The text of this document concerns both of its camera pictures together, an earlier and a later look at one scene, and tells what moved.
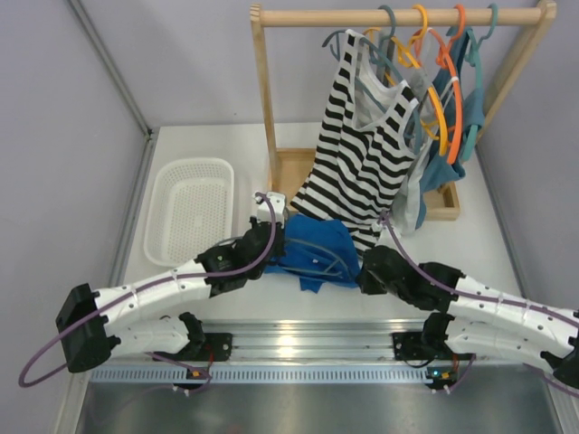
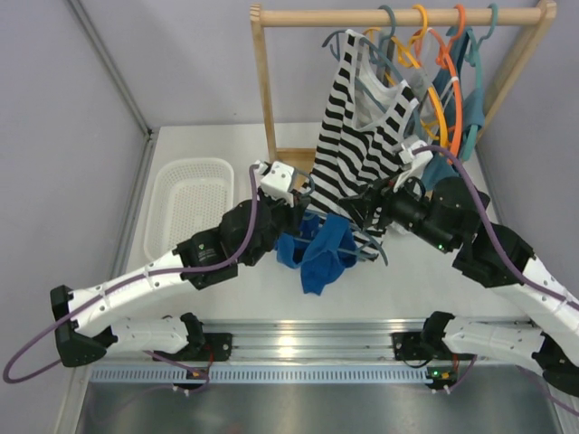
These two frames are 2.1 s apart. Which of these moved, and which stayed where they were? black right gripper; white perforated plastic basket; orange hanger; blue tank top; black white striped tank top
Moved: blue tank top; black right gripper
Stayed: white perforated plastic basket; black white striped tank top; orange hanger
